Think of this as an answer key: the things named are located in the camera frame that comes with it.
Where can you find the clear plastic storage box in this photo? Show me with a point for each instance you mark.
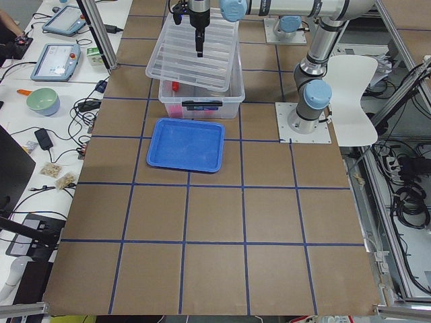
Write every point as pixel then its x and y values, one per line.
pixel 231 98

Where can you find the blue teach pendant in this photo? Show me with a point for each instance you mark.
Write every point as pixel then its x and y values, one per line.
pixel 57 62
pixel 67 21

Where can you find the aluminium frame post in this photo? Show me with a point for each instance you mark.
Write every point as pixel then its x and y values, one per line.
pixel 94 21

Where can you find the black power adapter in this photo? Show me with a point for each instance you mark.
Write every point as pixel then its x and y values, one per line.
pixel 43 139

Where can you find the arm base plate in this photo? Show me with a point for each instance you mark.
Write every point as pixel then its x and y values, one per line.
pixel 269 23
pixel 293 129

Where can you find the green white carton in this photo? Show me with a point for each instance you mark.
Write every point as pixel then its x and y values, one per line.
pixel 94 57

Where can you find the toy carrot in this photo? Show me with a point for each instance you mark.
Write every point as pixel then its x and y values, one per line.
pixel 24 92

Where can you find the red block in box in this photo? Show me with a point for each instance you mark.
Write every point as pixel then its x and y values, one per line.
pixel 175 86
pixel 175 111

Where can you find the clear plastic box lid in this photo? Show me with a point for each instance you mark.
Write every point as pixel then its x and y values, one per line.
pixel 174 57

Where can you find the blue plastic tray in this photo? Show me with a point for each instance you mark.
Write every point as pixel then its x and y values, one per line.
pixel 187 145

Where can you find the green and blue bowl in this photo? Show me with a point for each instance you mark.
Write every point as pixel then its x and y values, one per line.
pixel 44 101

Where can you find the white plastic chair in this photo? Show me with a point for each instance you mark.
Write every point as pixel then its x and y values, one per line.
pixel 349 76

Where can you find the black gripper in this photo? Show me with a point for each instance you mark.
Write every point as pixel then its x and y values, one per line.
pixel 199 15

